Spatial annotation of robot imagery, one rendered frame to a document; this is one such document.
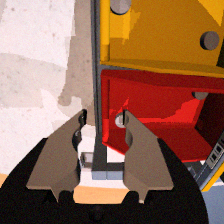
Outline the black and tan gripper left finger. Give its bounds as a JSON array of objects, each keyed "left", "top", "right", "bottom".
[{"left": 0, "top": 109, "right": 87, "bottom": 224}]

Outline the dark grey shelf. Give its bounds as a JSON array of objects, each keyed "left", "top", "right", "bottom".
[{"left": 79, "top": 0, "right": 224, "bottom": 190}]

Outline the orange flat bar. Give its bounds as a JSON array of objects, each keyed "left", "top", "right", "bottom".
[{"left": 201, "top": 161, "right": 224, "bottom": 192}]

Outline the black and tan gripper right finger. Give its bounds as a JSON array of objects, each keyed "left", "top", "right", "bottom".
[{"left": 122, "top": 109, "right": 209, "bottom": 224}]

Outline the red bin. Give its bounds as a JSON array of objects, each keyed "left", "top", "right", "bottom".
[{"left": 100, "top": 70, "right": 224, "bottom": 162}]

